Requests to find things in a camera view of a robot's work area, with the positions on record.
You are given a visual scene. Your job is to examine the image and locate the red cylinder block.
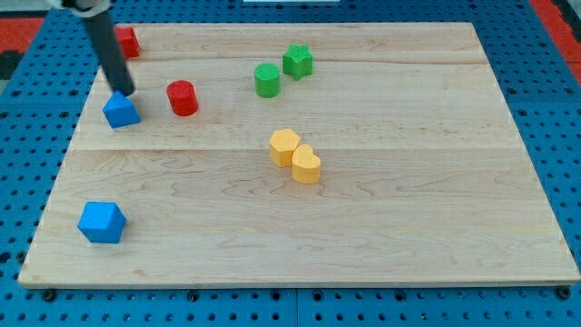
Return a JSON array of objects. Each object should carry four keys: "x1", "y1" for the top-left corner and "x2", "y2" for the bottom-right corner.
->
[{"x1": 166, "y1": 80, "x2": 198, "y2": 116}]

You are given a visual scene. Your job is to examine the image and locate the light wooden board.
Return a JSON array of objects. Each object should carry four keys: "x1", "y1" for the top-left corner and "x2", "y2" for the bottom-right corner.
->
[{"x1": 18, "y1": 23, "x2": 580, "y2": 289}]

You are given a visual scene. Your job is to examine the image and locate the green star block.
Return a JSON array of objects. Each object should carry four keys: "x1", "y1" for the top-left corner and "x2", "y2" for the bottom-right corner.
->
[{"x1": 282, "y1": 44, "x2": 313, "y2": 81}]

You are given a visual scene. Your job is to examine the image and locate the blue cube block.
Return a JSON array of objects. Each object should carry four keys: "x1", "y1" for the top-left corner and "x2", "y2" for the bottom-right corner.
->
[{"x1": 77, "y1": 202, "x2": 126, "y2": 243}]

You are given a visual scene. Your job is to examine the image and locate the yellow heart block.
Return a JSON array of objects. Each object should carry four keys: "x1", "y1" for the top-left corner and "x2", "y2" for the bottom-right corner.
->
[{"x1": 291, "y1": 144, "x2": 321, "y2": 184}]

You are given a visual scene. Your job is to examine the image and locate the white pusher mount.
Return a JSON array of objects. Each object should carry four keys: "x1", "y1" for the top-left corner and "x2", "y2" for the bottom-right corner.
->
[{"x1": 47, "y1": 0, "x2": 111, "y2": 17}]

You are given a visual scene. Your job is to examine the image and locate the yellow hexagon block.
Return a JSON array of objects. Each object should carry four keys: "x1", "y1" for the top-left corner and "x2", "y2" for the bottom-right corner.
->
[{"x1": 269, "y1": 129, "x2": 300, "y2": 167}]

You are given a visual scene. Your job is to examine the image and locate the green cylinder block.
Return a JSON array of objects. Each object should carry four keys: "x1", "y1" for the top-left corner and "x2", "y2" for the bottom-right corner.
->
[{"x1": 254, "y1": 63, "x2": 281, "y2": 98}]

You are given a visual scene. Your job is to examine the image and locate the red block at back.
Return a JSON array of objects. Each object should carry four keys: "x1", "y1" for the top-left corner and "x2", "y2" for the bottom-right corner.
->
[{"x1": 114, "y1": 26, "x2": 140, "y2": 59}]

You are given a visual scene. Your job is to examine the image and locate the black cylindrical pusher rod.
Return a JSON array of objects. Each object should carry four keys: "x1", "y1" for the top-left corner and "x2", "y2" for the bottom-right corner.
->
[{"x1": 82, "y1": 10, "x2": 135, "y2": 96}]

